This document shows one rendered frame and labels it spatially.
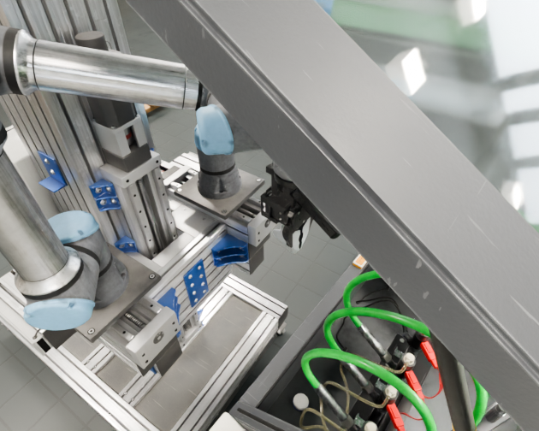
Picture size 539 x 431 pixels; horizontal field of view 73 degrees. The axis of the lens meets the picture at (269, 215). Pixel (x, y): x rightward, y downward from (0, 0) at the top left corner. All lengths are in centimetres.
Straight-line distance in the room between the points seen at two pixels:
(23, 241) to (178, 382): 121
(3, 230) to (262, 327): 135
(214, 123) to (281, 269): 182
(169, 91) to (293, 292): 173
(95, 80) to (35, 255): 31
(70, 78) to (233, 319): 145
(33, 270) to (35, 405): 151
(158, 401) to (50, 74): 140
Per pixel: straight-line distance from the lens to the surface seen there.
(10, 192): 66
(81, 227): 88
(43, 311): 80
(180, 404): 175
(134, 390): 180
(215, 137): 56
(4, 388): 234
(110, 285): 99
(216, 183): 118
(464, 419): 38
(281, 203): 68
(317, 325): 102
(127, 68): 66
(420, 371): 98
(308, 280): 227
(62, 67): 67
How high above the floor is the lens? 183
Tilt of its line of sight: 44 degrees down
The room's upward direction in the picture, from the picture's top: straight up
